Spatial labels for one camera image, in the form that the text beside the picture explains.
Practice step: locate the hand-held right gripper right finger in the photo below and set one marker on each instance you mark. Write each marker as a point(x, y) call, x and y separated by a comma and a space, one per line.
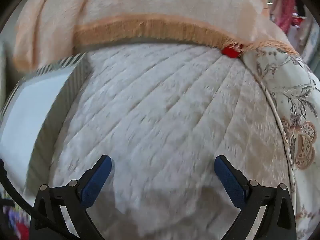
point(228, 180)

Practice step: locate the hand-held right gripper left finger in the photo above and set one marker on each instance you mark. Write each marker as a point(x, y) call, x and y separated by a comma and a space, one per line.
point(96, 180)

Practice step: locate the striped-edge white tray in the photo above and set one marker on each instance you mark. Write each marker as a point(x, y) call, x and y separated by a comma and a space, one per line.
point(37, 105)

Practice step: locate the white quilted bed cover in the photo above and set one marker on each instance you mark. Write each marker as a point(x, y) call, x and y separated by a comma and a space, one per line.
point(162, 105)

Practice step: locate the floral print cushion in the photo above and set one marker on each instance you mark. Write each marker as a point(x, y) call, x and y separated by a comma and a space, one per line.
point(287, 80)

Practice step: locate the small red object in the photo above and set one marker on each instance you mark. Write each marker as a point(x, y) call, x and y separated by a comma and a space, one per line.
point(231, 52)

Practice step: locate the pink cloth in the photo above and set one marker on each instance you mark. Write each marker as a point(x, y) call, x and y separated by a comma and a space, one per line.
point(287, 10)

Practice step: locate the peach fringed blanket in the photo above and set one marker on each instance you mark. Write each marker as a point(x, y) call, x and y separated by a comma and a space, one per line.
point(150, 5)

